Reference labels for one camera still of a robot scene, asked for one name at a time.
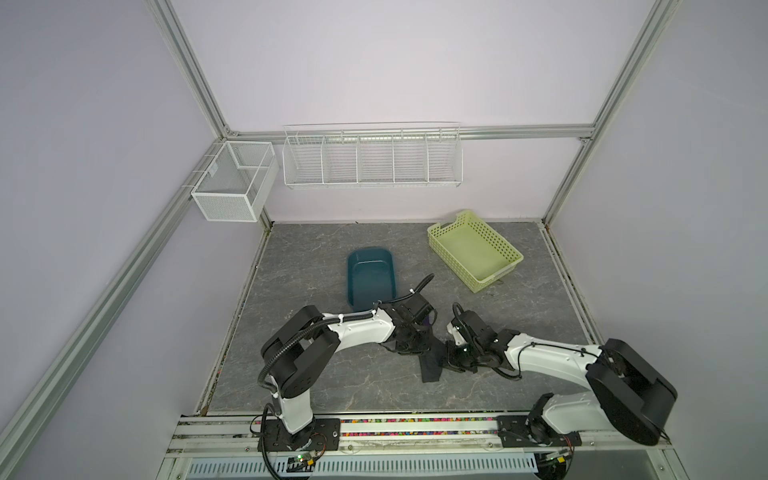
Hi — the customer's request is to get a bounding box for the teal plastic cutlery bin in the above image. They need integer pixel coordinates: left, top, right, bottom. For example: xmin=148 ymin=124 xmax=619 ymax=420
xmin=347 ymin=247 xmax=397 ymax=311

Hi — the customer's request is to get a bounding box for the aluminium enclosure frame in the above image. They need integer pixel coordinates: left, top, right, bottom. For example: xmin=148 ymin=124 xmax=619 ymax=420
xmin=0 ymin=0 xmax=685 ymax=463

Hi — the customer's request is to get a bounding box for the light green perforated plastic basket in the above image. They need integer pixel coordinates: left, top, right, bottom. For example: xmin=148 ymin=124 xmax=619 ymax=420
xmin=427 ymin=210 xmax=524 ymax=293

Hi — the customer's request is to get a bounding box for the white mesh wall basket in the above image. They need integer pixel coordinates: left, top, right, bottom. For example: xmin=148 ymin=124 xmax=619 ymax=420
xmin=192 ymin=141 xmax=279 ymax=223

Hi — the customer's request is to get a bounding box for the white wire wall rack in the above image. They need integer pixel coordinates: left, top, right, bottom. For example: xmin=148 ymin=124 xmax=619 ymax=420
xmin=282 ymin=122 xmax=464 ymax=188

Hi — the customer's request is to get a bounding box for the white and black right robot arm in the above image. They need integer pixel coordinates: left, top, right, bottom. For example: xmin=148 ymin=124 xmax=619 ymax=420
xmin=443 ymin=303 xmax=678 ymax=446

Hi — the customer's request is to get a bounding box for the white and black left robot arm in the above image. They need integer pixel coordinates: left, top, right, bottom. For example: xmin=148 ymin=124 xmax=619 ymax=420
xmin=257 ymin=273 xmax=445 ymax=450

